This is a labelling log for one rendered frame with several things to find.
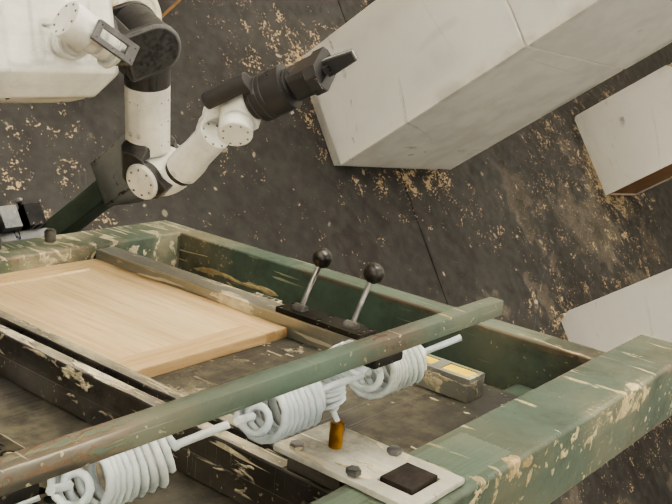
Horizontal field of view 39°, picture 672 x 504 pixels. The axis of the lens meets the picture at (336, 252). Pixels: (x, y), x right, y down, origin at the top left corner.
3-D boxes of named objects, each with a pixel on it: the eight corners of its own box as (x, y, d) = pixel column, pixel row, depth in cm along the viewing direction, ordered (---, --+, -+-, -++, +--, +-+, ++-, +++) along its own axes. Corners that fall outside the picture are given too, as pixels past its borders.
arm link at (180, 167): (204, 165, 182) (155, 216, 195) (233, 146, 190) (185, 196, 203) (168, 122, 182) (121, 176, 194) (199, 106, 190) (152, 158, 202)
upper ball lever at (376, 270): (345, 333, 169) (374, 265, 172) (362, 338, 167) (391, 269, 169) (334, 326, 166) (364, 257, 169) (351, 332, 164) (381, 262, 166)
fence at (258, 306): (113, 263, 211) (114, 246, 210) (482, 395, 154) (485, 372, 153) (95, 266, 207) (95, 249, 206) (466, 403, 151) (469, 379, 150)
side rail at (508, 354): (195, 273, 232) (198, 229, 229) (625, 419, 166) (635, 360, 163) (177, 276, 227) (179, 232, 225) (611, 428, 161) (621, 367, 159)
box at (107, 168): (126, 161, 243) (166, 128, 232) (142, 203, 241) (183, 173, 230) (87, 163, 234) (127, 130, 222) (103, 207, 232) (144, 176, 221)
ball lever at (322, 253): (295, 315, 176) (323, 250, 179) (310, 321, 174) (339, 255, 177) (284, 309, 173) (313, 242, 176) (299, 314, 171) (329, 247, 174)
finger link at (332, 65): (359, 62, 170) (329, 76, 173) (350, 46, 169) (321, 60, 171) (357, 65, 169) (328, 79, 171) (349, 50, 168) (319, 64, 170)
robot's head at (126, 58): (78, 13, 160) (104, 11, 155) (116, 41, 166) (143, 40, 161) (63, 46, 158) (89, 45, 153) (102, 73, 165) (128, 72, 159)
